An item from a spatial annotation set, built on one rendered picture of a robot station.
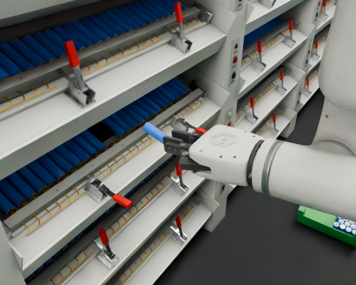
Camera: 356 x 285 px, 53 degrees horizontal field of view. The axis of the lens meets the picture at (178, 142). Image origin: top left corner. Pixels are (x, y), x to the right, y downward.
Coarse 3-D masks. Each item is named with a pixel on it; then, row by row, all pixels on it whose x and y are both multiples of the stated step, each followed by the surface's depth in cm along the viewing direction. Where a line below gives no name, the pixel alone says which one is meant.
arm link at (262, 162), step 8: (264, 144) 52; (272, 144) 51; (264, 152) 51; (272, 152) 50; (256, 160) 51; (264, 160) 50; (256, 168) 51; (264, 168) 50; (256, 176) 51; (264, 176) 50; (256, 184) 52; (264, 184) 51; (264, 192) 52
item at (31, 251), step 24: (192, 72) 93; (216, 96) 92; (192, 120) 87; (144, 144) 77; (120, 168) 71; (144, 168) 73; (120, 192) 68; (0, 216) 57; (48, 216) 60; (72, 216) 61; (96, 216) 66; (24, 240) 56; (48, 240) 57; (24, 264) 54
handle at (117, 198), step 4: (100, 188) 64; (104, 188) 64; (104, 192) 63; (108, 192) 63; (112, 192) 63; (112, 196) 62; (116, 196) 62; (120, 196) 62; (116, 200) 62; (120, 200) 61; (124, 200) 61; (128, 200) 61; (120, 204) 61; (124, 204) 61; (128, 204) 60
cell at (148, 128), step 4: (148, 124) 65; (152, 124) 66; (144, 128) 65; (148, 128) 65; (152, 128) 65; (156, 128) 65; (148, 132) 65; (152, 132) 65; (156, 132) 64; (160, 132) 64; (152, 136) 65; (156, 136) 64; (160, 136) 64; (160, 140) 64
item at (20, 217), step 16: (192, 96) 89; (176, 112) 84; (160, 128) 80; (128, 144) 72; (96, 160) 67; (112, 160) 70; (80, 176) 64; (48, 192) 60; (64, 192) 62; (32, 208) 57; (16, 224) 55
